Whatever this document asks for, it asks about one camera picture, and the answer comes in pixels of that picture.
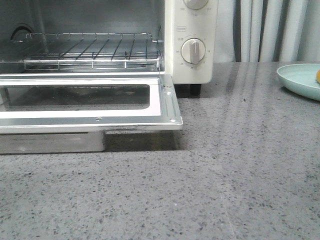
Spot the oven door with glass window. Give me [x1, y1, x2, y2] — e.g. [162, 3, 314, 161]
[0, 72, 183, 134]

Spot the golden croissant bread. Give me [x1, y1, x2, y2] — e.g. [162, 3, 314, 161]
[316, 70, 320, 84]

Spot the black oven foot right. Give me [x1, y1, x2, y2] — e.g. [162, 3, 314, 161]
[190, 84, 202, 96]

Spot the white toaster oven body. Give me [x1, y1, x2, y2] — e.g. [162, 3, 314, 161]
[0, 0, 218, 84]

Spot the lower timer knob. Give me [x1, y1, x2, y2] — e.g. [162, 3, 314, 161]
[181, 38, 206, 65]

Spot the upper temperature knob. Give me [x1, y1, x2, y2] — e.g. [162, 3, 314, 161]
[183, 0, 208, 10]

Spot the grey white curtain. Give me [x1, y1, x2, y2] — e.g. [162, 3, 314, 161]
[213, 0, 320, 63]

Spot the light green plate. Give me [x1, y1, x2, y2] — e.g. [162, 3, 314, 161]
[277, 63, 320, 101]

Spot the silver oven door handle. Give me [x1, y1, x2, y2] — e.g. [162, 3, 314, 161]
[0, 131, 106, 154]

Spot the metal wire oven rack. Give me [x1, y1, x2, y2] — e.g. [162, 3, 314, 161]
[0, 32, 164, 71]

